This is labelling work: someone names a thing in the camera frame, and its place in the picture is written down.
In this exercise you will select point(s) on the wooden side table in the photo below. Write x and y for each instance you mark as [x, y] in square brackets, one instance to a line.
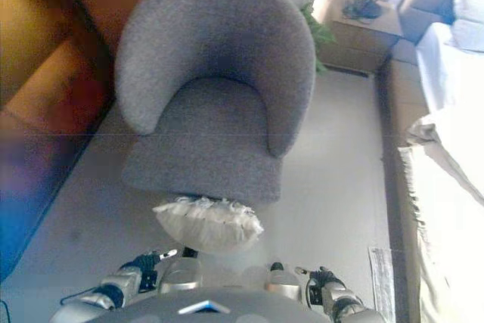
[355, 47]

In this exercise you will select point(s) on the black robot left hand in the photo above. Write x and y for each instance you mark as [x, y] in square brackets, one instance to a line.
[145, 262]

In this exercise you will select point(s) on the grey robot torso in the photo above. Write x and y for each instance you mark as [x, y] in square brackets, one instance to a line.
[211, 308]

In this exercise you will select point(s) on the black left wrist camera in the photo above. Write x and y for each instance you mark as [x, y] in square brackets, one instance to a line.
[149, 279]

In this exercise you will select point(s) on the beige sofa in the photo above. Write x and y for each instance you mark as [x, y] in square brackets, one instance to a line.
[401, 84]

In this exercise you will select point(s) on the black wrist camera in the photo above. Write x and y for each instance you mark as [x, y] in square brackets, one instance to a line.
[149, 279]
[314, 292]

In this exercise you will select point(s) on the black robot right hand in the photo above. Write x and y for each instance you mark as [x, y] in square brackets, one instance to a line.
[325, 277]

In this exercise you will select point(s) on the white sofa pillow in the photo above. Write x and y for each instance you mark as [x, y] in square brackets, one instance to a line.
[470, 9]

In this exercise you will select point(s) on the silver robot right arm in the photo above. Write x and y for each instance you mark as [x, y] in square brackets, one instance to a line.
[340, 296]

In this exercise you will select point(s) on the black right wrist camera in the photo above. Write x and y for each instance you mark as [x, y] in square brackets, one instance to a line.
[314, 292]

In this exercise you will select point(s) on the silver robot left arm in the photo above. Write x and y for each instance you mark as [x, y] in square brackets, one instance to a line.
[125, 279]

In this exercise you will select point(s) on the silver robot right leg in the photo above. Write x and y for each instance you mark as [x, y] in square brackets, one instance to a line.
[281, 283]

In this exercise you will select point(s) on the green plant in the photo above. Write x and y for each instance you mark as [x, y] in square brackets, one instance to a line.
[321, 31]

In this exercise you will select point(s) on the white fringed cushion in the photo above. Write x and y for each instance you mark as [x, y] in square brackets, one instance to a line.
[211, 228]

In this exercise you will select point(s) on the grey fabric armchair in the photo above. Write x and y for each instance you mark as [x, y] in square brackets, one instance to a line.
[211, 141]

